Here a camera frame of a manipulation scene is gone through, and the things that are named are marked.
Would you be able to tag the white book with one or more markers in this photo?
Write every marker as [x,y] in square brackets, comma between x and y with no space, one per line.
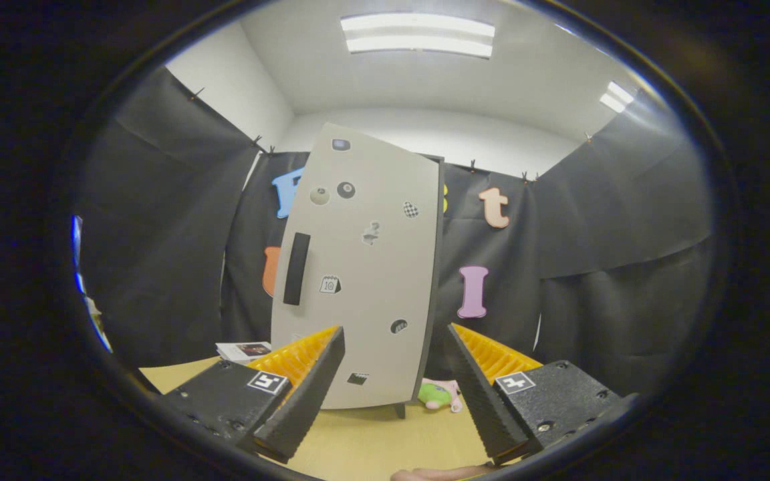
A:
[241,351]

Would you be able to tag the small ceiling light panel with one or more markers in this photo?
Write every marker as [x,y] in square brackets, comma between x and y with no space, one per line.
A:
[617,97]

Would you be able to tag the long ceiling light panel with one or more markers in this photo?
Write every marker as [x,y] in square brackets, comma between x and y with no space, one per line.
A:
[418,35]

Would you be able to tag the grey shoe cabinet door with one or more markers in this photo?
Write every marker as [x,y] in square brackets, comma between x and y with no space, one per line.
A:
[371,300]

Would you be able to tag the black backdrop cloth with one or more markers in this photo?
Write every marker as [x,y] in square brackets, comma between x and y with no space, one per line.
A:
[592,300]

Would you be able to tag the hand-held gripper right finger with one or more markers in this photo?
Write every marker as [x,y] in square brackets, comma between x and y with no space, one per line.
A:
[485,401]

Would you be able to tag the pink and green plush toy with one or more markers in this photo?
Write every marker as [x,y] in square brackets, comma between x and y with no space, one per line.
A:
[435,394]

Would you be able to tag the grey shoe cabinet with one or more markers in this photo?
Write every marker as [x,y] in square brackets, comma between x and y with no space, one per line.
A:
[434,294]

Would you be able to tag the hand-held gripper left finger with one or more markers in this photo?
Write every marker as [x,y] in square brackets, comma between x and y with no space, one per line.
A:
[311,394]

